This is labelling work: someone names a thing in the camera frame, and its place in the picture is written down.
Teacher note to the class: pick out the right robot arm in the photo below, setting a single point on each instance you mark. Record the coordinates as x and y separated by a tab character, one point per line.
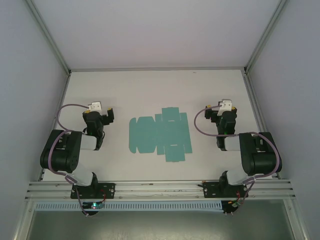
262	160

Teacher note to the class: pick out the aluminium mounting rail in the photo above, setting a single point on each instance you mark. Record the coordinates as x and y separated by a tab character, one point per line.
155	190

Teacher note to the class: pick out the small circuit board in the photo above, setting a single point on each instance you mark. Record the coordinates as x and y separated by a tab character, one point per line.
235	204

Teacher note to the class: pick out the teal cardboard box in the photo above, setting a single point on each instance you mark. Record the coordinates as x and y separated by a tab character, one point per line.
150	135

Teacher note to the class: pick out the circuit board with green light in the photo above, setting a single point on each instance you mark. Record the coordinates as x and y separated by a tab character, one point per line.
94	205

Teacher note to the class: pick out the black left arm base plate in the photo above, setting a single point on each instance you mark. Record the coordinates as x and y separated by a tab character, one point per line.
107	190

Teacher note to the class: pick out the aluminium table side rail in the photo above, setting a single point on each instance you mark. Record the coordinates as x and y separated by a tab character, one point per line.
58	117
257	117

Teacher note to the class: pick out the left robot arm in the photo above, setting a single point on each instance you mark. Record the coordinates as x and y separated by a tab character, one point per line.
62	155

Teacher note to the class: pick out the aluminium frame cross bar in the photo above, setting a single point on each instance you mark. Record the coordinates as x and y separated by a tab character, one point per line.
155	69

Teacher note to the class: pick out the aluminium frame post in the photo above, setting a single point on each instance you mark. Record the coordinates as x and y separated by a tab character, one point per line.
47	37
266	37

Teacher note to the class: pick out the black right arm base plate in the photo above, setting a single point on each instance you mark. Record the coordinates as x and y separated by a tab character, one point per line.
212	190

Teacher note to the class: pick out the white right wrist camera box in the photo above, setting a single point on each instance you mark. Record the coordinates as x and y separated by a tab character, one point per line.
225	106

